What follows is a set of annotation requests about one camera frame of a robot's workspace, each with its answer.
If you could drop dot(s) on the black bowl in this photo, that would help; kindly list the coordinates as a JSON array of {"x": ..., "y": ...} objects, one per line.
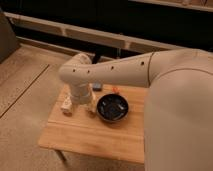
[{"x": 112, "y": 107}]

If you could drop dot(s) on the wooden table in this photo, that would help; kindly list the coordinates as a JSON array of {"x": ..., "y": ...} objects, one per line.
[{"x": 87, "y": 134}]

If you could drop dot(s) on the blue eraser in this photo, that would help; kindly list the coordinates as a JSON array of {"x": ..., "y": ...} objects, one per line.
[{"x": 97, "y": 87}]

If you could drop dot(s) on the metal table leg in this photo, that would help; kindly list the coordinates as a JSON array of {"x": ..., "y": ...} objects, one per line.
[{"x": 61, "y": 155}]

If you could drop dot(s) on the small orange object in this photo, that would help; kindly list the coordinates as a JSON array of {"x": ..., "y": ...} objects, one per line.
[{"x": 115, "y": 90}]

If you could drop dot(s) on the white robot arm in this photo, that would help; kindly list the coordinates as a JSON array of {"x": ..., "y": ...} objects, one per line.
[{"x": 178, "y": 110}]

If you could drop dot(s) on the white bottle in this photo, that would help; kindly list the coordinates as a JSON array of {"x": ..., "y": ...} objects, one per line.
[{"x": 66, "y": 106}]

